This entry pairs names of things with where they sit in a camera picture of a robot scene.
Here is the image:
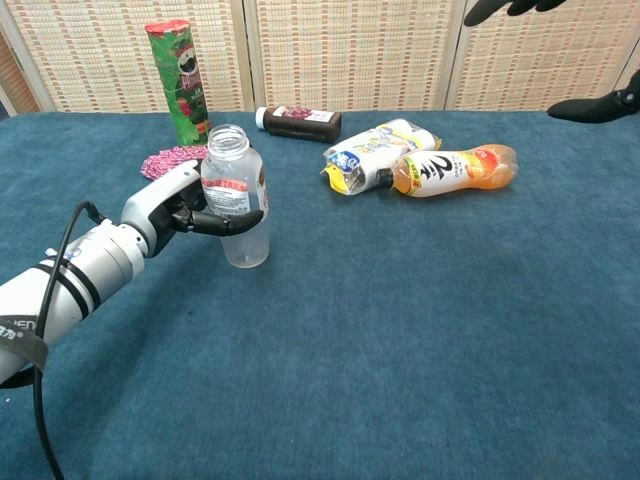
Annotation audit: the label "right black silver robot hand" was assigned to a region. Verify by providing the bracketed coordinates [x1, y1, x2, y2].
[463, 0, 640, 124]

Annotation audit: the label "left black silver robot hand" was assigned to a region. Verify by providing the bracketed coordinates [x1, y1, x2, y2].
[121, 159, 265, 260]

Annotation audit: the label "clear plastic bottle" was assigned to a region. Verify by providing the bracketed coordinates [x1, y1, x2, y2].
[199, 123, 271, 270]

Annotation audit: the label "orange drink bottle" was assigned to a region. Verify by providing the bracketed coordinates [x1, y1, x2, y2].
[375, 143, 518, 199]

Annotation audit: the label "dark juice bottle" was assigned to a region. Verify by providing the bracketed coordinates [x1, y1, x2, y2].
[254, 105, 344, 145]

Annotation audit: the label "pink patterned packet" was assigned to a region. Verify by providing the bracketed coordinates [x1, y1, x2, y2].
[139, 145, 209, 182]

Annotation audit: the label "woven bamboo screen panel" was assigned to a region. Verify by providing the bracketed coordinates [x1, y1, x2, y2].
[244, 0, 464, 112]
[0, 0, 249, 115]
[444, 0, 640, 112]
[602, 44, 640, 112]

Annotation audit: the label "green Pringles can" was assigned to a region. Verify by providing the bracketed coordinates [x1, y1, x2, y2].
[144, 19, 214, 147]

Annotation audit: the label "white yellow snack package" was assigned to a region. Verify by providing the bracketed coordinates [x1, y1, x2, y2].
[322, 118, 444, 196]

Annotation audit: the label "black velcro strap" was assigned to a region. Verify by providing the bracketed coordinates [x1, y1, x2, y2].
[0, 327, 50, 372]

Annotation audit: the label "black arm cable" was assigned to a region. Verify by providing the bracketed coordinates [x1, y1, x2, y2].
[32, 201, 109, 480]

